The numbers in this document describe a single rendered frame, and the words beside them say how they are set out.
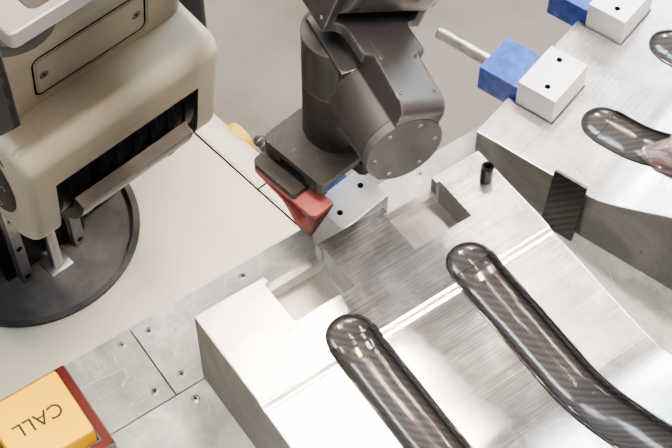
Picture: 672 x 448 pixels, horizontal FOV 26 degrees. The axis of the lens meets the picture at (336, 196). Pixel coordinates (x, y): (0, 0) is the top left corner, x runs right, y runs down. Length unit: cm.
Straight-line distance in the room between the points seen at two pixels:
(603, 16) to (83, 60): 45
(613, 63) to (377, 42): 33
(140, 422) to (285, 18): 139
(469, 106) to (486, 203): 121
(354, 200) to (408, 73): 21
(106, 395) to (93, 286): 69
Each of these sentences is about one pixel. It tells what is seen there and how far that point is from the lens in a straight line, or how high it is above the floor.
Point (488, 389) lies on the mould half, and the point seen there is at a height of 88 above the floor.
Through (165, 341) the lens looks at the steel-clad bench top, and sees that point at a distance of 115.
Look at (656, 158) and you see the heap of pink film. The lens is 118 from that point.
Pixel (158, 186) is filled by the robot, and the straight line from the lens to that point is 188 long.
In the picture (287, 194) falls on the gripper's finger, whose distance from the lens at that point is 108.
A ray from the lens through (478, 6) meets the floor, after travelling 245.
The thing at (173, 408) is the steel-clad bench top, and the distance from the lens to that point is 112.
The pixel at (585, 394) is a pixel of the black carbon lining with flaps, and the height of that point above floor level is 88.
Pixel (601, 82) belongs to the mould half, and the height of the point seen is 86.
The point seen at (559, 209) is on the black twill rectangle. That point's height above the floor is 83.
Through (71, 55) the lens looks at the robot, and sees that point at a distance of 127.
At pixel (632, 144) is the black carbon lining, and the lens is 121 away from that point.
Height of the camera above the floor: 179
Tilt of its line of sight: 55 degrees down
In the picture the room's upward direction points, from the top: straight up
